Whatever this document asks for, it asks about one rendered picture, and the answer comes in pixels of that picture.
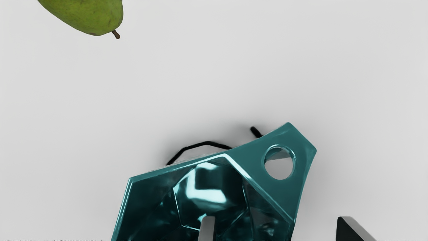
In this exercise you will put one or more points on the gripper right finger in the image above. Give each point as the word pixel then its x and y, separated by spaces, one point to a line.
pixel 351 231

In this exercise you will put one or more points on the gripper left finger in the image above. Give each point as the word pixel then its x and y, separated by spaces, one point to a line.
pixel 207 229

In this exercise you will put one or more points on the teal faceted mug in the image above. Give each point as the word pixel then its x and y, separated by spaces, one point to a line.
pixel 254 187

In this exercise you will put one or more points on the green pear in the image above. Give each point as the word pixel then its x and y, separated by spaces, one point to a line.
pixel 87 13

